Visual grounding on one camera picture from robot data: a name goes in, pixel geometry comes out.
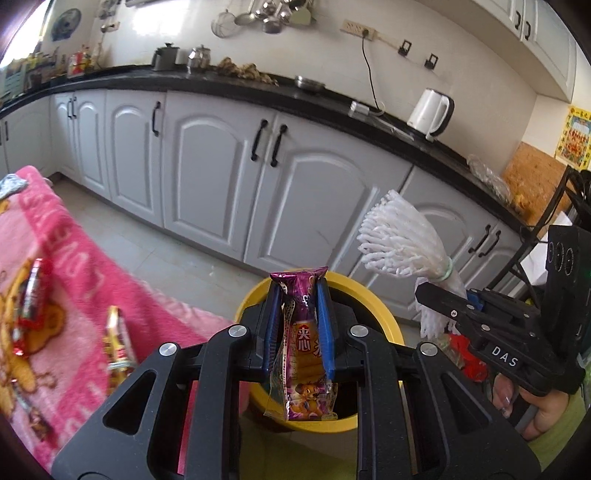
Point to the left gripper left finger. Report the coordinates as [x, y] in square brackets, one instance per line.
[176, 415]

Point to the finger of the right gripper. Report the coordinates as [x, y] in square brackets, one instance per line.
[475, 300]
[452, 309]

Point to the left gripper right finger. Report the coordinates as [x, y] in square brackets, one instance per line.
[419, 417]

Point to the yellow red snack bag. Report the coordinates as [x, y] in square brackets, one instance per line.
[121, 359]

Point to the white foam net bundle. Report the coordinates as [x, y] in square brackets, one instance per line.
[398, 241]

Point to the purple snack wrapper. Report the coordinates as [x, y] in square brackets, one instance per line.
[299, 380]

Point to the red snack wrapper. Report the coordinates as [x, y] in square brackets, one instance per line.
[30, 307]

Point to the green sleeve right forearm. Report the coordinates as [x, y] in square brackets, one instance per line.
[549, 445]

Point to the right hand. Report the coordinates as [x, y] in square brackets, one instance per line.
[550, 408]

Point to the clear plastic bag on floor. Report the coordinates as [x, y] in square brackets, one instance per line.
[456, 347]

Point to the pink cartoon fleece blanket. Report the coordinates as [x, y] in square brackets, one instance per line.
[47, 396]

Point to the clear bag on counter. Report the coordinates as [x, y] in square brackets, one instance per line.
[491, 180]

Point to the black metal rack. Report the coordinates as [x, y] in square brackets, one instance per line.
[575, 185]

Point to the wooden cutting board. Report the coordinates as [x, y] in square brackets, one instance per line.
[533, 177]

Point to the white electric kettle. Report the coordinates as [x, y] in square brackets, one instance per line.
[432, 114]

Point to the white power adapter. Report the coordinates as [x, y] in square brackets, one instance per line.
[358, 110]

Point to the white lower cabinets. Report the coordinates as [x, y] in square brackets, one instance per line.
[264, 188]

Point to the white cabinets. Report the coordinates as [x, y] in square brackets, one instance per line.
[264, 188]
[528, 35]

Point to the white upper cabinets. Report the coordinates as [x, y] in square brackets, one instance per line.
[528, 35]

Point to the steel bowl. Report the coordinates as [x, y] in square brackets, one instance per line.
[308, 85]

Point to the light blue cloth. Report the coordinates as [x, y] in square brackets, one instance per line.
[10, 185]

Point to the ginger pile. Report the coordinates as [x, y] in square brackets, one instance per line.
[248, 72]

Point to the hanging utensil rack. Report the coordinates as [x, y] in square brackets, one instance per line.
[273, 17]

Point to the steel teapot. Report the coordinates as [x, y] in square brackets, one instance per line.
[198, 59]

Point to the black teapot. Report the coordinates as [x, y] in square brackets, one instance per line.
[164, 57]

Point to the condiment bottles group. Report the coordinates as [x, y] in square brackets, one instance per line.
[30, 73]

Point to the yellow wall poster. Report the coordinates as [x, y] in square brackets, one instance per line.
[573, 147]

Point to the wall power strip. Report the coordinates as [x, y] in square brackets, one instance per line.
[357, 29]

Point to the wire strainer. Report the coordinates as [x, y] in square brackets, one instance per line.
[223, 25]

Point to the wall fan vent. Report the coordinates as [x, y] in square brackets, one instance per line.
[65, 24]

